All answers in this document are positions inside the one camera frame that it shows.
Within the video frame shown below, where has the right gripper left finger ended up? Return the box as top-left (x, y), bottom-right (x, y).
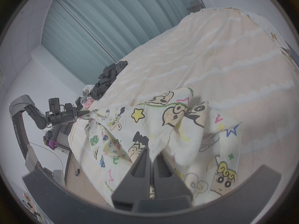
top-left (112, 147), bottom-right (151, 211)

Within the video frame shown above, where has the white printed garment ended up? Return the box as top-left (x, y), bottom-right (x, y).
top-left (243, 9), bottom-right (293, 59)

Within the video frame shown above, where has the black cable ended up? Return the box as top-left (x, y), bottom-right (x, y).
top-left (30, 142), bottom-right (70, 172)

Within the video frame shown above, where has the bed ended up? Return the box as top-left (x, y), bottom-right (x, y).
top-left (68, 0), bottom-right (299, 207)

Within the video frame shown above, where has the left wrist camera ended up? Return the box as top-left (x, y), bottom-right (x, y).
top-left (48, 98), bottom-right (62, 114)

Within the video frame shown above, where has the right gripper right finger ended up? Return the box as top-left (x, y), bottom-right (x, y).
top-left (152, 154), bottom-right (194, 205)

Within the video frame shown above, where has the black garment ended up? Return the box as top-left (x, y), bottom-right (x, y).
top-left (90, 60), bottom-right (129, 101)

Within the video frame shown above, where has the white printed pyjama top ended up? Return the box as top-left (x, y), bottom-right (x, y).
top-left (84, 88), bottom-right (241, 206)

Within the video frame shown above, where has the pink garment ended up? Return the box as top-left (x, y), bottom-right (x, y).
top-left (82, 97), bottom-right (94, 109)

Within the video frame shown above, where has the blue-green curtain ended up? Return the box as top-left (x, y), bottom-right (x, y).
top-left (41, 0), bottom-right (194, 83)

